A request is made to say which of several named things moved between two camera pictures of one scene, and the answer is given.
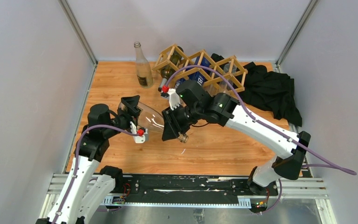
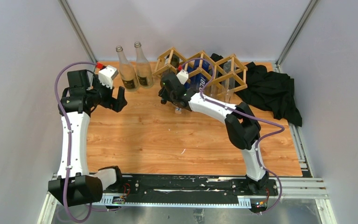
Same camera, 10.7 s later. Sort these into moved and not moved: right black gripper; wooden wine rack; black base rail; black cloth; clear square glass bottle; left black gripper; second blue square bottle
Moved: right black gripper; left black gripper
Not moved: clear square glass bottle; black cloth; black base rail; wooden wine rack; second blue square bottle
